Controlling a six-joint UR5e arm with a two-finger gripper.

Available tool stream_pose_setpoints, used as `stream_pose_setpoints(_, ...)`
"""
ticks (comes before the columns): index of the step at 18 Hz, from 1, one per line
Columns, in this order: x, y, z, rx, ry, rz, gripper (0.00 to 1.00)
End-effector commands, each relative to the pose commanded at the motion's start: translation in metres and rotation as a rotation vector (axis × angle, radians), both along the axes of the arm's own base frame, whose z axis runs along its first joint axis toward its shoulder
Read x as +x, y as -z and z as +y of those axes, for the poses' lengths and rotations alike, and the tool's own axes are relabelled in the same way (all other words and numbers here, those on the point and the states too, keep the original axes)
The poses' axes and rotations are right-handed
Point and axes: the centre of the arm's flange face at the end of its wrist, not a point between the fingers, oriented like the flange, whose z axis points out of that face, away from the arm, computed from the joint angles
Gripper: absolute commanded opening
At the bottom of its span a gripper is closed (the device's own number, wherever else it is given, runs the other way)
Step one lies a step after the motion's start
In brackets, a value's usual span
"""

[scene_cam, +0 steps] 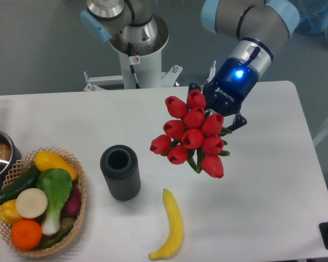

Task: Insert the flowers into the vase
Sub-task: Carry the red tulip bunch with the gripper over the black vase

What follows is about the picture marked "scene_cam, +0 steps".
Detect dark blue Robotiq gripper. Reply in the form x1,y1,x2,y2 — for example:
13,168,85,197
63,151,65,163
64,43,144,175
188,58,259,132

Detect red tulip bouquet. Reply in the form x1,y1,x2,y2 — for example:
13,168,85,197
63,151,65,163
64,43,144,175
150,90,231,178

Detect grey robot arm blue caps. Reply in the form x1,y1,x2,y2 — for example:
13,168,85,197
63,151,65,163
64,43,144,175
80,1,300,131

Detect dark grey ribbed vase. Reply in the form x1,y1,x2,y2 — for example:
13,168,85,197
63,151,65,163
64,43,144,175
100,145,141,201

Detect yellow banana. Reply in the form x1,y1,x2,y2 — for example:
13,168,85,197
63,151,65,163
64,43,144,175
148,189,184,261

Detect blue plastic bag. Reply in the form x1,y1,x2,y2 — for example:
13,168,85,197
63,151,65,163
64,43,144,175
292,0,328,44

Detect purple sweet potato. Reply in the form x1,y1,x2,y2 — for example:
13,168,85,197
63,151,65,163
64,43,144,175
64,184,81,216

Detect green bok choy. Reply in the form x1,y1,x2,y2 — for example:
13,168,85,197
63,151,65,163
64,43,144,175
37,168,72,236

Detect yellow squash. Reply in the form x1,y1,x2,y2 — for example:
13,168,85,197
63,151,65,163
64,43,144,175
34,151,78,181

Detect woven wicker basket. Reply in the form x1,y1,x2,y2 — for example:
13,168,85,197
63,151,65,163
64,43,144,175
0,147,86,258

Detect dark green cucumber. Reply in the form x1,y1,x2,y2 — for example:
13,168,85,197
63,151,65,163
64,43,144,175
0,164,41,205

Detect white round radish slice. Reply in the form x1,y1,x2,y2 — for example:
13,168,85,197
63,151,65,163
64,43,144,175
15,188,48,219

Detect green chili pepper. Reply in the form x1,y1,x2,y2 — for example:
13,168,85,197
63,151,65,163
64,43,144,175
40,223,74,249

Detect orange fruit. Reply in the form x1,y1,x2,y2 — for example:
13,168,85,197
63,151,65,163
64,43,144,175
10,219,42,250

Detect yellow bell pepper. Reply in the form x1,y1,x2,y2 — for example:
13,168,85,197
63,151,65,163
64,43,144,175
0,199,23,225

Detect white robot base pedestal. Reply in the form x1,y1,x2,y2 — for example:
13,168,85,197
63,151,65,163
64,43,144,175
84,14,183,91

